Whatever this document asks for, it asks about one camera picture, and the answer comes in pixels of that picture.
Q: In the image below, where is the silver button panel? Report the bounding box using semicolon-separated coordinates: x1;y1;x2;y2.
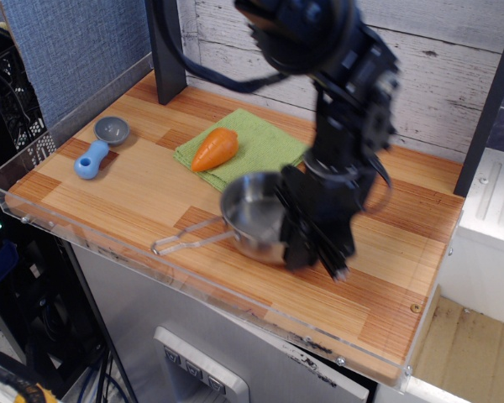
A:
153;327;249;402

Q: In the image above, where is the orange plastic carrot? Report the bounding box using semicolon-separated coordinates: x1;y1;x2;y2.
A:
191;128;239;172

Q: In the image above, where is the blue grey ice cream scoop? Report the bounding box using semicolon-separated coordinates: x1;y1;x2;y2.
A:
74;116;130;180

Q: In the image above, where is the dark vertical post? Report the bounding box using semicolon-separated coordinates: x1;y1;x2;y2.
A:
454;49;504;197
144;1;187;105

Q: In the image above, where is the dark vertical post left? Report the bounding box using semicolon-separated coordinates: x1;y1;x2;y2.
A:
144;1;187;105

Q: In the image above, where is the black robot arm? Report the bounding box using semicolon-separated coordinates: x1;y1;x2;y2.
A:
235;1;398;280

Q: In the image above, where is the white ribbed block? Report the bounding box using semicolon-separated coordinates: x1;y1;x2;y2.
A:
459;148;504;248

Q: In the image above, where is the yellow object bottom left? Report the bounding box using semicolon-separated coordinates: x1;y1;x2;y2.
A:
7;381;59;403

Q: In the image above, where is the dark vertical post right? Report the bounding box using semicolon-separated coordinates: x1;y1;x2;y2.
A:
454;49;504;197

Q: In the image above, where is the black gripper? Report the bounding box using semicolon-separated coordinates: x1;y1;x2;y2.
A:
276;90;394;280

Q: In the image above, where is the stainless steel saucepan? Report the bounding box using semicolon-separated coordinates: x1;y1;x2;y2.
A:
150;171;286;265

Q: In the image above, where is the black plastic crate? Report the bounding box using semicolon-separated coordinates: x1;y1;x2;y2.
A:
0;44;47;152

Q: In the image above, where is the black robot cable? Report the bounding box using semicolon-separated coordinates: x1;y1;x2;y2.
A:
159;0;291;94

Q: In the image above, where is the clear acrylic table guard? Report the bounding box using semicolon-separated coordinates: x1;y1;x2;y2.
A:
0;136;460;387

